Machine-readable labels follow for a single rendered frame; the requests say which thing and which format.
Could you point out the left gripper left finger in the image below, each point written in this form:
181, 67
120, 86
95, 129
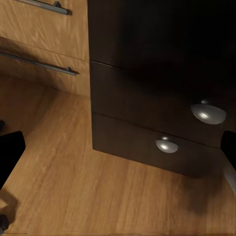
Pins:
12, 146

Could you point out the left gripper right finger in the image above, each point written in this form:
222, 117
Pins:
228, 146

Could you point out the cabinet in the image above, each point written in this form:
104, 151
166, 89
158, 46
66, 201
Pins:
46, 42
163, 81

